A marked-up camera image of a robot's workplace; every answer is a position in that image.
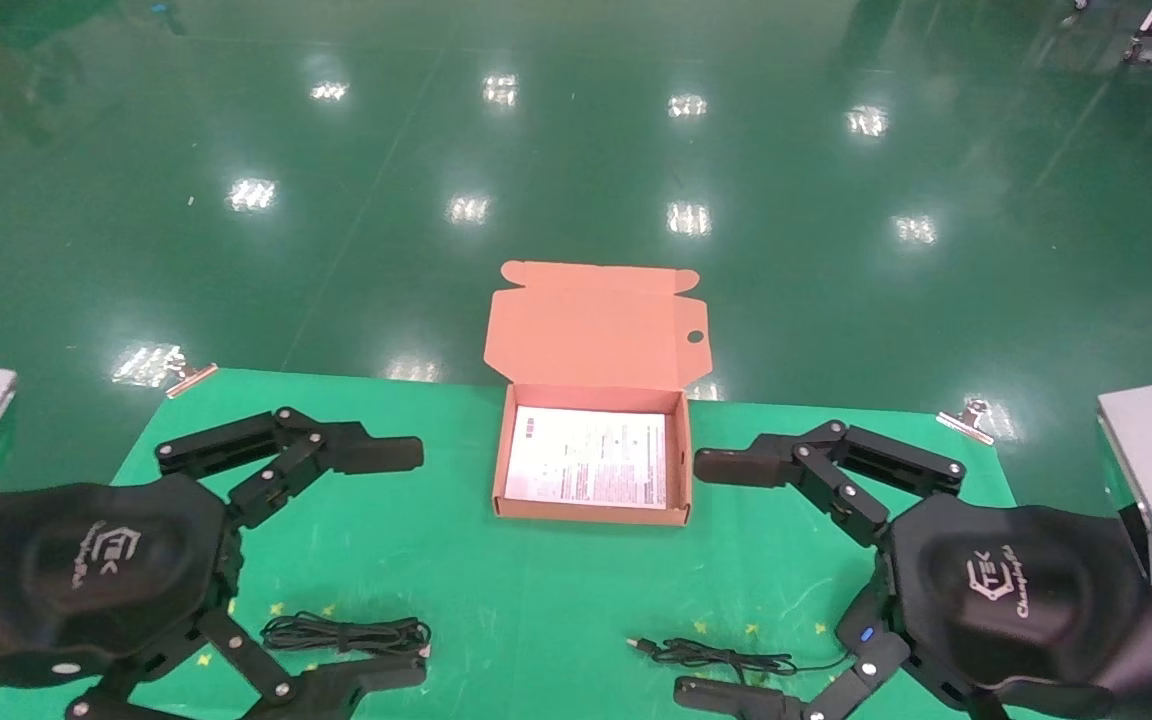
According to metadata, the white printed paper sheet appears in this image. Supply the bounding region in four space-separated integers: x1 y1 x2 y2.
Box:
504 405 669 511

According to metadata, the black wired mouse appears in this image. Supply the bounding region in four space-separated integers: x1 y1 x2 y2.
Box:
626 585 897 676

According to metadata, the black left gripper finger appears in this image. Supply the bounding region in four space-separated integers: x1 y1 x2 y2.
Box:
156 408 425 528
66 610 427 720

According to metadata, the black data cable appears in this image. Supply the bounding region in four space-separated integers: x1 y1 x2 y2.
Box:
261 612 433 659

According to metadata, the metal binder clip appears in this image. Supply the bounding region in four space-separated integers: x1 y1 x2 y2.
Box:
936 398 997 446
164 358 219 399

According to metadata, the green table cloth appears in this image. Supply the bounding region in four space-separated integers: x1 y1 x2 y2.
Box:
0 368 1037 720

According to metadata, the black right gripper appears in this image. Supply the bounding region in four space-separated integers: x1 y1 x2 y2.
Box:
674 493 1152 720

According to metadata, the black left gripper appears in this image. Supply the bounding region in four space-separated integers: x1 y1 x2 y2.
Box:
0 475 242 696

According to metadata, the open brown cardboard box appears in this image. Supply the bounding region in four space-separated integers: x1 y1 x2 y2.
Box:
483 260 713 528

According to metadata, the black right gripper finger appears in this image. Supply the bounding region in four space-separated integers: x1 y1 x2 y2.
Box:
694 420 967 546

